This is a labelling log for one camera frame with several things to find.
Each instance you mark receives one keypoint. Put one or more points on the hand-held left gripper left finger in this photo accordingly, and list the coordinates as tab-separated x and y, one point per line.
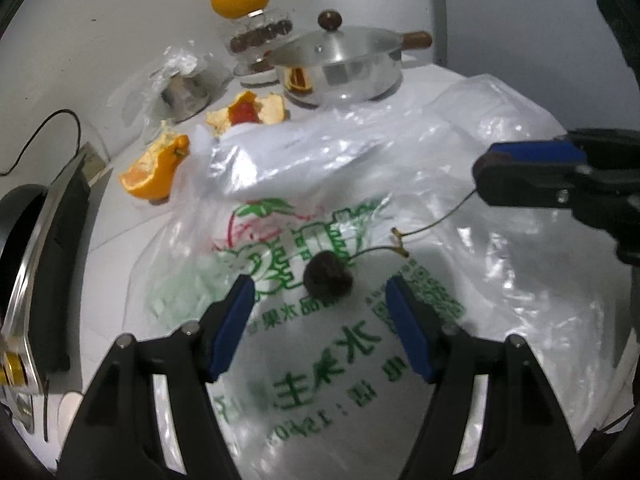
232	325

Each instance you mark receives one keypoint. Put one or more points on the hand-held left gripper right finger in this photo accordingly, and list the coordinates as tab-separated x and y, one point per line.
407	320

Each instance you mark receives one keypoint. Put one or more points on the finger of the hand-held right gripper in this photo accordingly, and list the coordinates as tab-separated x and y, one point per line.
530	151
525	182

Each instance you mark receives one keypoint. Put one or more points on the clear printed plastic bag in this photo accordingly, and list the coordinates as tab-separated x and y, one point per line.
350	170

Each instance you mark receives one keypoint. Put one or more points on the half orange peel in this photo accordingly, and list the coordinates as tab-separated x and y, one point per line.
150	175

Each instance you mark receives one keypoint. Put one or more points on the steel induction cooker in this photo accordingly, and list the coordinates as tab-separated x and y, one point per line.
60	260

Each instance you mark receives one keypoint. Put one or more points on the steel pot with lid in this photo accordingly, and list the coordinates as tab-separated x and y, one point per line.
350	65

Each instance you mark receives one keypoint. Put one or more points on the orange peel with red scrap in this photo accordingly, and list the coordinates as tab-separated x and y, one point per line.
250	112

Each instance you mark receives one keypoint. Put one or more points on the steel cup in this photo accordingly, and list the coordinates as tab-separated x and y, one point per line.
182	95

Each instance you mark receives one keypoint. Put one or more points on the white bowl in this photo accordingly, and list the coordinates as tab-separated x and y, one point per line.
255	75

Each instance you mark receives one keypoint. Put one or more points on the small clear plastic bag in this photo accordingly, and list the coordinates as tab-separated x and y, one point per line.
140	90

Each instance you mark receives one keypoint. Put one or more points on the glass jar of dates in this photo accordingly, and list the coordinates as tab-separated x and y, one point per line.
260	35

